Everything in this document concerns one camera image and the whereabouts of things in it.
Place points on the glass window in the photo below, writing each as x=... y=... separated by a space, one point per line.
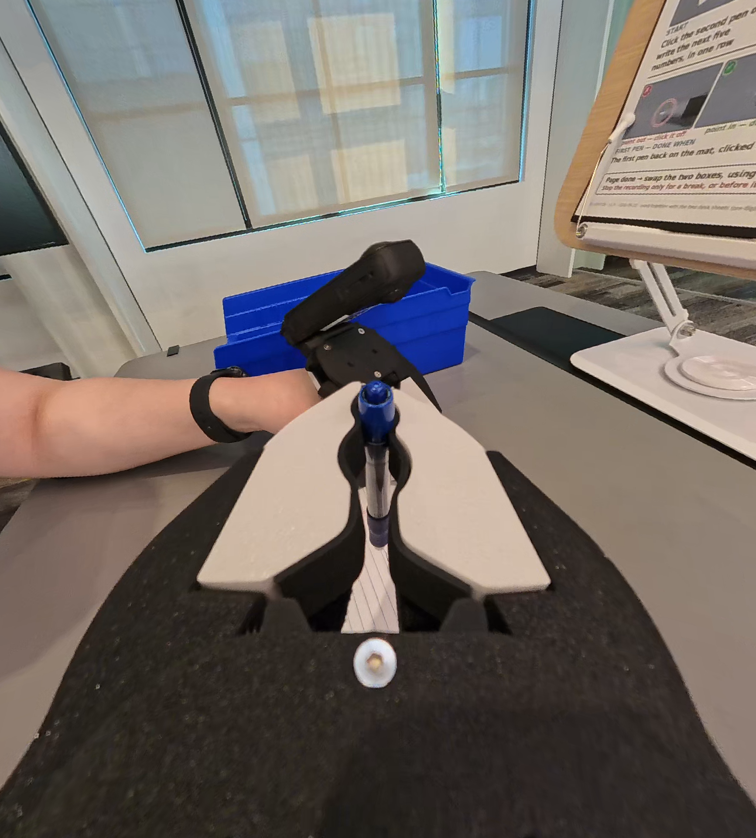
x=122 y=131

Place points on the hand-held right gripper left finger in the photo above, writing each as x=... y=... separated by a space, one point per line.
x=286 y=510

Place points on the blue retractable pen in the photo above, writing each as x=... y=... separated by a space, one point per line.
x=376 y=419

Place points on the printed instruction sheet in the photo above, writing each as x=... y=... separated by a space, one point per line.
x=711 y=131

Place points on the black desk mat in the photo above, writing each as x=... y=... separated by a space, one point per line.
x=548 y=334

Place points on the black wrist watch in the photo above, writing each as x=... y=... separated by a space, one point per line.
x=202 y=409

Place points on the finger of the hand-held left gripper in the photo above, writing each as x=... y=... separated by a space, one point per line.
x=415 y=395

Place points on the blue plastic bin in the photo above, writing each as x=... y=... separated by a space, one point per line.
x=430 y=327

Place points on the person's left hand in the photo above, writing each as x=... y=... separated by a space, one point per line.
x=279 y=399

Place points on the white and wood document stand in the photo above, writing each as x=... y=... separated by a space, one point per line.
x=646 y=373

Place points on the white lined notepad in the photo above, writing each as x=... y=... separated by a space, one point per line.
x=371 y=602

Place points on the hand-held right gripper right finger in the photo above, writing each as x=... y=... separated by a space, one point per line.
x=469 y=517

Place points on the person's left forearm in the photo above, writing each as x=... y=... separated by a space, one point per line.
x=90 y=419

